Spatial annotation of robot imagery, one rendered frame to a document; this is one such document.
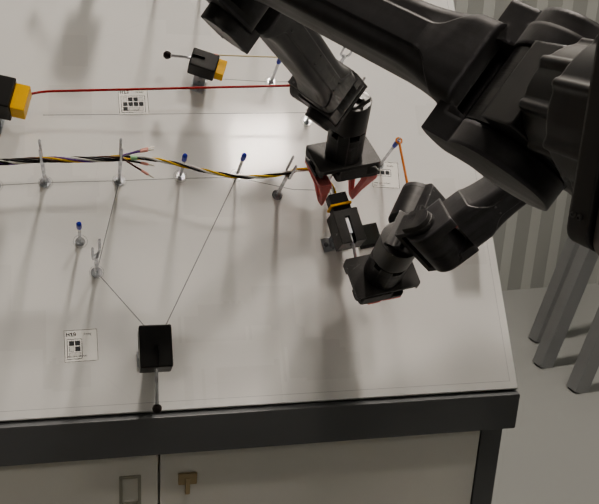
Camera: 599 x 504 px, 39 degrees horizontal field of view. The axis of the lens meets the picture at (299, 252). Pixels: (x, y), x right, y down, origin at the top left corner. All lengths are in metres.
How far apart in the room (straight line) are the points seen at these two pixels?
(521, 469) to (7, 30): 2.12
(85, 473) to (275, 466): 0.30
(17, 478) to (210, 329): 0.37
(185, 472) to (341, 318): 0.35
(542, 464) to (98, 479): 1.90
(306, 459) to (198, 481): 0.18
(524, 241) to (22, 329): 3.43
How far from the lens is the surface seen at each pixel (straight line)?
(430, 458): 1.52
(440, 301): 1.46
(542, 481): 2.93
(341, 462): 1.47
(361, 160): 1.31
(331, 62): 1.06
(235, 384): 1.34
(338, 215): 1.35
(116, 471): 1.41
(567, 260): 3.86
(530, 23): 0.57
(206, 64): 1.44
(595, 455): 3.14
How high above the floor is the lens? 1.51
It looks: 18 degrees down
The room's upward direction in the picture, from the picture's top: 3 degrees clockwise
